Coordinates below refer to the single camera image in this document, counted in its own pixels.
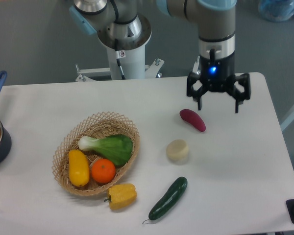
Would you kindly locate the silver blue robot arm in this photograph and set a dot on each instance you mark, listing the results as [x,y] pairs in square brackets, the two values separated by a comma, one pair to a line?
[122,29]

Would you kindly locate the green bok choy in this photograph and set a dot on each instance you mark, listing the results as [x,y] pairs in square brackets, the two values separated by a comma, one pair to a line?
[116,148]

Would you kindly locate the dark green cucumber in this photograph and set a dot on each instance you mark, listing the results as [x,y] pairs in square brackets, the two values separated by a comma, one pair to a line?
[168,200]

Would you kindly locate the purple sweet potato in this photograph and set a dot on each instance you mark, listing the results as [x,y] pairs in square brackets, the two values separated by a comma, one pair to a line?
[192,118]

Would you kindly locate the orange fruit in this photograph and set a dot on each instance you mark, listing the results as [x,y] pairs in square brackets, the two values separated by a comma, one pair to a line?
[103,171]

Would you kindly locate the yellow bell pepper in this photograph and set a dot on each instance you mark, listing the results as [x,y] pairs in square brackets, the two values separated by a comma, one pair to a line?
[121,196]

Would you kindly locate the blue plastic bag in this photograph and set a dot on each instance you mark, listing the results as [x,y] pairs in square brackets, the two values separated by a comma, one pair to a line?
[276,10]

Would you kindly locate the yellow mango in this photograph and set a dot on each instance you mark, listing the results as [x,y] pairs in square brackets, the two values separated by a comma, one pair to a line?
[79,173]

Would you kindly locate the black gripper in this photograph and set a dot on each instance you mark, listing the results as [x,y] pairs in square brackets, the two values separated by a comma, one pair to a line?
[216,73]

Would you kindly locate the white table bracket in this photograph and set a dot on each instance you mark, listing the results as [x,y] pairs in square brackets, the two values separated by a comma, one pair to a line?
[195,70]

